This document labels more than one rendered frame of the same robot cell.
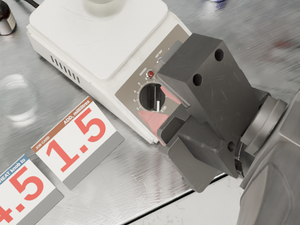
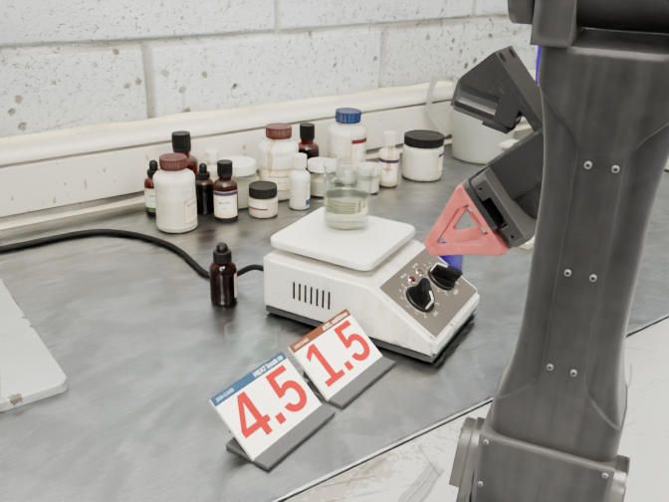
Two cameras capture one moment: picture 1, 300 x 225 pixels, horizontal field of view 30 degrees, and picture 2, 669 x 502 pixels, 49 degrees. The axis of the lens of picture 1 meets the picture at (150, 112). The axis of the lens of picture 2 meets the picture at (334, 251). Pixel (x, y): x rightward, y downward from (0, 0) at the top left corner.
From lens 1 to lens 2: 0.53 m
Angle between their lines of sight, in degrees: 49
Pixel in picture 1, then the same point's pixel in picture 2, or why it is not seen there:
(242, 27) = (487, 285)
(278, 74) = not seen: hidden behind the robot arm
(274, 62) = not seen: hidden behind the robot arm
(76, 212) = (355, 425)
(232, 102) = (536, 97)
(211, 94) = (517, 77)
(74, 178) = (343, 394)
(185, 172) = (506, 206)
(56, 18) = (301, 236)
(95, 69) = (355, 258)
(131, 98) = (398, 295)
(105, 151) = (374, 371)
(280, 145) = not seen: outside the picture
